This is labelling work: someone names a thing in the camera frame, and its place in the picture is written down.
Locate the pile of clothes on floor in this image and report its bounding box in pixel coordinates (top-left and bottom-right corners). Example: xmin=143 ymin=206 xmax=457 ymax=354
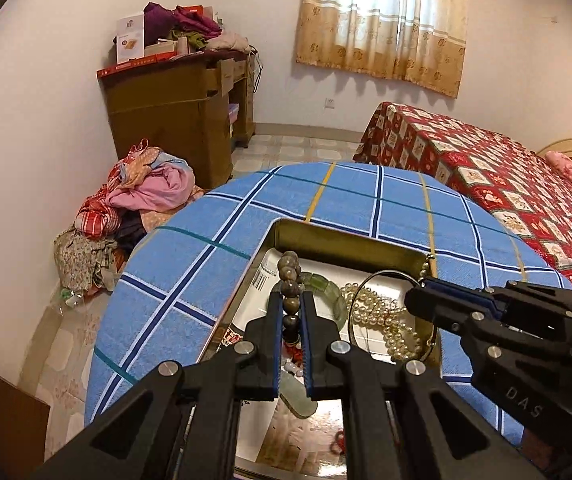
xmin=75 ymin=141 xmax=204 ymax=241

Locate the flat red box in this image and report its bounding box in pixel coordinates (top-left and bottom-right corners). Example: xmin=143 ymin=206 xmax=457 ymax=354
xmin=97 ymin=52 xmax=177 ymax=80

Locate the bed with red patterned bedspread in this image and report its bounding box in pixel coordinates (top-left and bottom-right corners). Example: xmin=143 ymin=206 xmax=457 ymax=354
xmin=353 ymin=101 xmax=572 ymax=291

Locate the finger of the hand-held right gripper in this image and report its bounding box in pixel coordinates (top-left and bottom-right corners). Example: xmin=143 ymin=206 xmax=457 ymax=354
xmin=405 ymin=287 xmax=571 ymax=361
xmin=418 ymin=276 xmax=572 ymax=321

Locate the green jade bracelet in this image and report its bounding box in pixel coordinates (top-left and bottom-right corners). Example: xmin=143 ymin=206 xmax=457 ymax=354
xmin=298 ymin=271 xmax=349 ymax=306

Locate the black cable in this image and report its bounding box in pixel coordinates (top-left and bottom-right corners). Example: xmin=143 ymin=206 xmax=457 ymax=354
xmin=248 ymin=45 xmax=265 ymax=91

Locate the pink pillow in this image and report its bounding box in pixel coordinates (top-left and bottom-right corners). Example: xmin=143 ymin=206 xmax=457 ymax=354
xmin=546 ymin=151 xmax=572 ymax=196

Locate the thin silver bangle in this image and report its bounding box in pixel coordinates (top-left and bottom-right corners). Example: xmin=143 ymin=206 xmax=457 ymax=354
xmin=347 ymin=269 xmax=439 ymax=361

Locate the printed paper leaflet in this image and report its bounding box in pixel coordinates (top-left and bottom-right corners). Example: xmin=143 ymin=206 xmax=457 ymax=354
xmin=226 ymin=252 xmax=431 ymax=466

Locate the white cardboard box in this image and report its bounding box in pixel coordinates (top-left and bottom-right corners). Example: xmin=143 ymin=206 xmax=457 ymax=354
xmin=116 ymin=12 xmax=145 ymax=64

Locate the dark bead bracelet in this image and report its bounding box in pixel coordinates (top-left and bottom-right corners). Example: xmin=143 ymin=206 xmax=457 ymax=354
xmin=276 ymin=250 xmax=307 ymax=346

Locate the beige patterned window curtain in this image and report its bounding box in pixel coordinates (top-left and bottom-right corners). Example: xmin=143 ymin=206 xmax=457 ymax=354
xmin=296 ymin=0 xmax=470 ymax=98

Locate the pearl necklace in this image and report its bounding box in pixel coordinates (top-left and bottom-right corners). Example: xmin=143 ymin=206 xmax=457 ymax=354
xmin=341 ymin=282 xmax=424 ymax=363

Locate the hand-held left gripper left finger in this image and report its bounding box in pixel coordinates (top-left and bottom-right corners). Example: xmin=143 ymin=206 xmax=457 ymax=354
xmin=28 ymin=292 xmax=287 ymax=480

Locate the floral fabric bag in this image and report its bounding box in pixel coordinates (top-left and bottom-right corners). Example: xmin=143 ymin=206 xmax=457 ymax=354
xmin=53 ymin=230 xmax=127 ymax=293

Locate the pale jade pendant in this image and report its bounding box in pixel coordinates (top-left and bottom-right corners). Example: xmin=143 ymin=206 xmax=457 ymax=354
xmin=280 ymin=371 xmax=319 ymax=417

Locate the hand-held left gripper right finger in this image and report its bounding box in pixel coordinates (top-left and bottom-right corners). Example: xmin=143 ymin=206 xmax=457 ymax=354
xmin=300 ymin=291 xmax=546 ymax=480

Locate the rectangular metal tin box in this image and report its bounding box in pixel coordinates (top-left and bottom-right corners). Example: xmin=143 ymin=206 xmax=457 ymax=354
xmin=206 ymin=217 xmax=441 ymax=480

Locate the pile of clothes on desk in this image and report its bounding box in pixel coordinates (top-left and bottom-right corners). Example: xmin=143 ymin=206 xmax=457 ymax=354
xmin=143 ymin=2 xmax=251 ymax=53

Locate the wooden desk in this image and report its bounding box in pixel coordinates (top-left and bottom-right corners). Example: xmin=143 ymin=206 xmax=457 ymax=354
xmin=97 ymin=50 xmax=257 ymax=190

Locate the brown wooden board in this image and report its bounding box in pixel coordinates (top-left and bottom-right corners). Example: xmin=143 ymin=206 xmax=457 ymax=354
xmin=0 ymin=350 xmax=52 ymax=480

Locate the blue plaid tablecloth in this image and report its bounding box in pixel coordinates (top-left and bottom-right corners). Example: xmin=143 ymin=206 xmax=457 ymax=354
xmin=84 ymin=161 xmax=572 ymax=448

